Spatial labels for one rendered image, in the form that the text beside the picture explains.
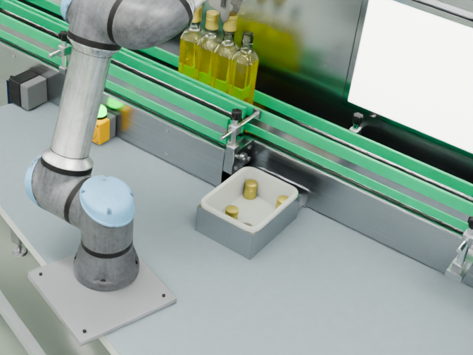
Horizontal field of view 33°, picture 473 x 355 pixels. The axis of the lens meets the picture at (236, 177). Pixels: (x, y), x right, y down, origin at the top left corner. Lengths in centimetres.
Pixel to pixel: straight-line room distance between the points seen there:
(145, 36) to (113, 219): 39
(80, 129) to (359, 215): 76
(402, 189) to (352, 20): 44
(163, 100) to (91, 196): 55
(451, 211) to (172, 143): 77
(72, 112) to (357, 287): 79
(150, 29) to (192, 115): 57
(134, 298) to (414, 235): 71
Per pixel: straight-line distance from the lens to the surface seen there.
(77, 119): 175
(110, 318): 179
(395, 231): 206
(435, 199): 198
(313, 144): 208
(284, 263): 198
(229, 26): 212
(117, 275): 182
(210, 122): 212
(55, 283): 187
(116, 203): 173
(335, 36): 212
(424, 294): 200
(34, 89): 246
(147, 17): 162
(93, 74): 172
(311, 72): 220
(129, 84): 226
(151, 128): 224
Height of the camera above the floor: 206
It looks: 36 degrees down
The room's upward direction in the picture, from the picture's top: 7 degrees clockwise
